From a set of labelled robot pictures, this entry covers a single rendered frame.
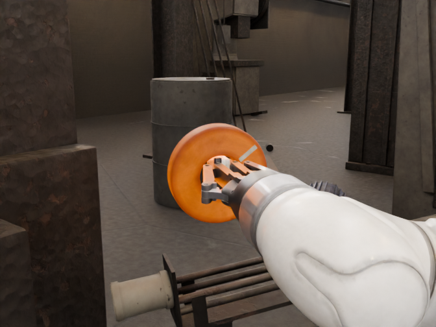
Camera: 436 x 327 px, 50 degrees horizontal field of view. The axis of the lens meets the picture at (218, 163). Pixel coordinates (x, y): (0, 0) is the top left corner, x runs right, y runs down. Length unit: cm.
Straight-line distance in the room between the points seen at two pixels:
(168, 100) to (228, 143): 245
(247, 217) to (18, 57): 52
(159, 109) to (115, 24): 573
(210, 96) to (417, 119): 128
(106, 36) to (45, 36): 782
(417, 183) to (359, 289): 262
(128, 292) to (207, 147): 25
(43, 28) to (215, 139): 37
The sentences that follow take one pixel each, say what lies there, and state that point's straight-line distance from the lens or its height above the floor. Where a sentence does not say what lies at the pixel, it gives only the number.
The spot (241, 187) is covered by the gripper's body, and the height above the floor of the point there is 89.
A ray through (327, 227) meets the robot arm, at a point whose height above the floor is 90.
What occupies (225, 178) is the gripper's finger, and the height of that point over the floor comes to 87.
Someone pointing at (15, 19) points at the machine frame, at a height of 109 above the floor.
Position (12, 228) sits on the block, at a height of 80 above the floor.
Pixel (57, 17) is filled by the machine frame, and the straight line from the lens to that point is 90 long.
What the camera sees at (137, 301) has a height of 67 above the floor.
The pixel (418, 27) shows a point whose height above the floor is 119.
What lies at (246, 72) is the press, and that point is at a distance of 838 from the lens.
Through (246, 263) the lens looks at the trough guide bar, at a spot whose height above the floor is 69.
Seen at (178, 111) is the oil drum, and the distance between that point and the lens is 311.
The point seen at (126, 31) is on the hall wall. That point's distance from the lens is 900.
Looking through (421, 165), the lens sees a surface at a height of 42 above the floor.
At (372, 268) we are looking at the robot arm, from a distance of 36.
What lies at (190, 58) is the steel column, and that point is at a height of 102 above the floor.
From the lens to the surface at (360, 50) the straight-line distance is 447.
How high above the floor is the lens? 103
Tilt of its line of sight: 13 degrees down
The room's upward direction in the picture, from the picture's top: straight up
